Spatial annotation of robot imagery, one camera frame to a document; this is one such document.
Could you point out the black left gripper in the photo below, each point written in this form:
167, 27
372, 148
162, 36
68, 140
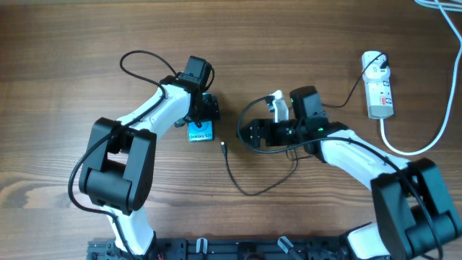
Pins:
210, 110

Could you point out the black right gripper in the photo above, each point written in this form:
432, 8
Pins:
260, 126

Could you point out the Galaxy S25 smartphone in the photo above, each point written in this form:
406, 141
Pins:
204, 133

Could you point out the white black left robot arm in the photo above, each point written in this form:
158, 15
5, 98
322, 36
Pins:
116, 171

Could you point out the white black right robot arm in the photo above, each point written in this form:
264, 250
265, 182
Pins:
413, 208

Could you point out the white power strip socket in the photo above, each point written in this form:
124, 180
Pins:
376, 75

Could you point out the black mounting rail base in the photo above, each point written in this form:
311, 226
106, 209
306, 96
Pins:
285, 247

